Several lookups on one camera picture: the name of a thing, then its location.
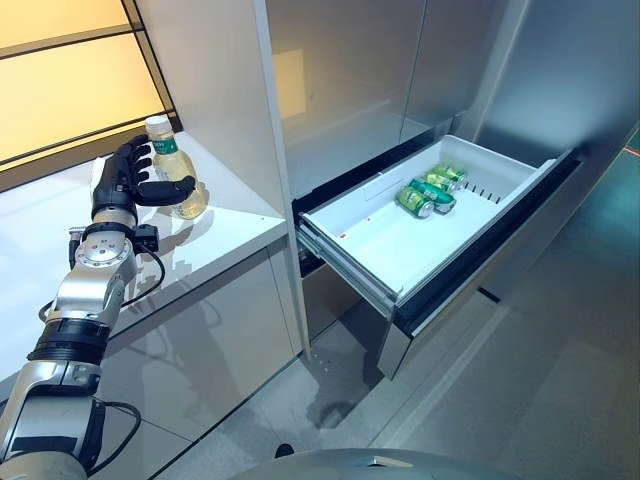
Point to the yellow tea bottle green label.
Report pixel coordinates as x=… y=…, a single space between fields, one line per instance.
x=167 y=157

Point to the stainless steel fridge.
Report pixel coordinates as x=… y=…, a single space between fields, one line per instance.
x=360 y=75

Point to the white counter cabinet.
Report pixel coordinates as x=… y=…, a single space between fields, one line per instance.
x=200 y=320

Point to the white vertical side panel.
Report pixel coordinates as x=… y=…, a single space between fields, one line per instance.
x=272 y=125

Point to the light green drink can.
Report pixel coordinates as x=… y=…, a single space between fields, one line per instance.
x=414 y=201
x=452 y=174
x=440 y=179

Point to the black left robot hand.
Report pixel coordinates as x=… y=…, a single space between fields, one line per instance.
x=117 y=182

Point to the dark green drink can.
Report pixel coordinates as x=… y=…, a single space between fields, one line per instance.
x=435 y=192

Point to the backlit yellow window panel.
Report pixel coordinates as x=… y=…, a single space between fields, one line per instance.
x=65 y=75

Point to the silver robot torso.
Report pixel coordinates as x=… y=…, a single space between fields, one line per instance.
x=375 y=467

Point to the fridge drawer with white bin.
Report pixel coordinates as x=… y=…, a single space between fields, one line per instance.
x=370 y=240

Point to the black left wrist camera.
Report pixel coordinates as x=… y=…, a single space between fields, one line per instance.
x=146 y=239

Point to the steel bottom fridge drawer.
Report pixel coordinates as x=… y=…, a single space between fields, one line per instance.
x=340 y=310

